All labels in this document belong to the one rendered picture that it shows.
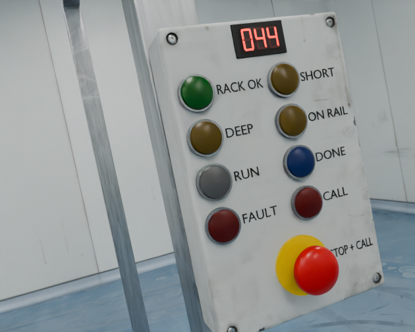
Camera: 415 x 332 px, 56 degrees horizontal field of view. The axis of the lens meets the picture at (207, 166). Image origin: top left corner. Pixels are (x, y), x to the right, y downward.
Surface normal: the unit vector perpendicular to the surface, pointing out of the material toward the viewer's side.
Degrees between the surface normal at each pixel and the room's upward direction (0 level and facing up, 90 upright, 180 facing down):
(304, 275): 88
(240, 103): 90
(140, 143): 90
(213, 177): 87
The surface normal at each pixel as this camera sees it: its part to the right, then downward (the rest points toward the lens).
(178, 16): 0.33, -0.01
